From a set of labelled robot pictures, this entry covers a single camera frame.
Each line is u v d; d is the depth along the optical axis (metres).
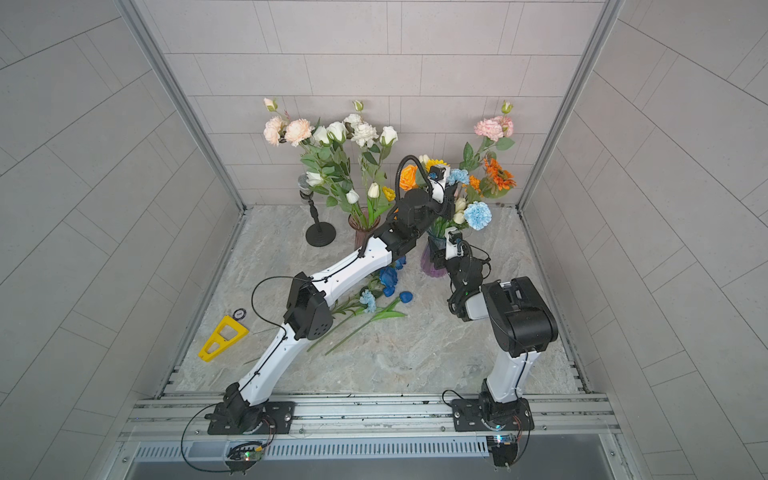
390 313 0.89
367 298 0.85
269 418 0.70
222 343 0.82
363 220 0.87
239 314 0.89
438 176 0.67
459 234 0.75
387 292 0.91
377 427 0.71
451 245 0.77
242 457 0.65
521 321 0.48
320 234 1.06
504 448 0.69
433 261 0.82
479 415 0.71
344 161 0.83
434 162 0.79
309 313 0.56
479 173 0.78
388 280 0.89
